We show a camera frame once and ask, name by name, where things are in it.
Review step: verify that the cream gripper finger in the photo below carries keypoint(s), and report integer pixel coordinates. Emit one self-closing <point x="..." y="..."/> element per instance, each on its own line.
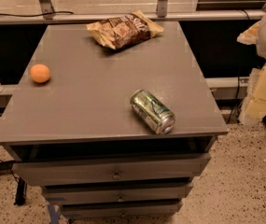
<point x="253" y="108"/>
<point x="249" y="36"/>

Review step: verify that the green soda can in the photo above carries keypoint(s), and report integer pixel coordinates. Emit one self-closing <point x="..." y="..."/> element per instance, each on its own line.
<point x="159" y="118"/>

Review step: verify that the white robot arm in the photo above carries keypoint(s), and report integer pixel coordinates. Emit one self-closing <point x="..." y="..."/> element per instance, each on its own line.
<point x="261" y="39"/>

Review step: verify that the brown chip bag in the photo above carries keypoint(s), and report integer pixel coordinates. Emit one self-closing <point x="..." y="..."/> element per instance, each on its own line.
<point x="124" y="31"/>

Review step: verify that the top drawer knob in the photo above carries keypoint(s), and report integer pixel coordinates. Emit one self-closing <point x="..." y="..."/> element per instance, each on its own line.
<point x="116" y="176"/>

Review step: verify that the grey drawer cabinet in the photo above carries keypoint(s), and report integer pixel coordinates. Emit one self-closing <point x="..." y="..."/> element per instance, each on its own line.
<point x="70" y="135"/>

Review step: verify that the orange ball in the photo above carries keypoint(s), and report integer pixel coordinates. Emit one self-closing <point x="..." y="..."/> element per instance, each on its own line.
<point x="39" y="73"/>

